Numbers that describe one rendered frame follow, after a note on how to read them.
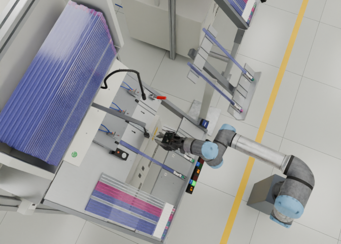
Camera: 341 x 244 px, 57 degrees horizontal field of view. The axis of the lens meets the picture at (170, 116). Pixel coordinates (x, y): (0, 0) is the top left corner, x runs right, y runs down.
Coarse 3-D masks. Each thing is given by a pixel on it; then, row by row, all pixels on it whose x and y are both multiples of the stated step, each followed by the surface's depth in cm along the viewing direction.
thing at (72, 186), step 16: (144, 112) 161; (128, 128) 155; (96, 144) 145; (128, 144) 155; (96, 160) 145; (112, 160) 150; (128, 160) 156; (64, 176) 136; (80, 176) 140; (96, 176) 145; (112, 176) 150; (48, 192) 131; (64, 192) 136; (80, 192) 140; (80, 208) 140
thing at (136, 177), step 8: (152, 128) 200; (160, 128) 224; (144, 144) 197; (152, 144) 215; (144, 152) 199; (152, 152) 229; (136, 160) 194; (144, 160) 208; (136, 168) 193; (144, 168) 221; (128, 176) 191; (136, 176) 201; (144, 176) 236; (136, 184) 213
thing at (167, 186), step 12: (180, 132) 176; (192, 132) 183; (168, 156) 172; (180, 156) 177; (192, 156) 183; (180, 168) 177; (156, 180) 167; (168, 180) 172; (180, 180) 178; (156, 192) 167; (168, 192) 172
